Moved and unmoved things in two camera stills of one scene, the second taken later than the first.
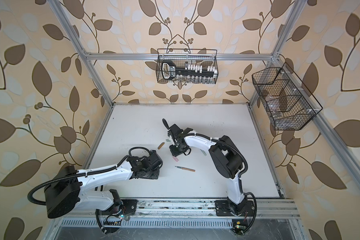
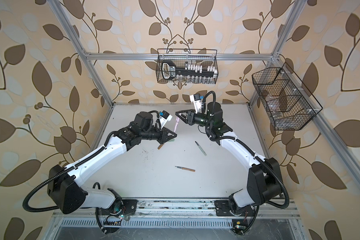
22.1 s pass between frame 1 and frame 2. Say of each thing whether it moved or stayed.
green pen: stayed
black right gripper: moved
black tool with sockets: stayed
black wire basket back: stayed
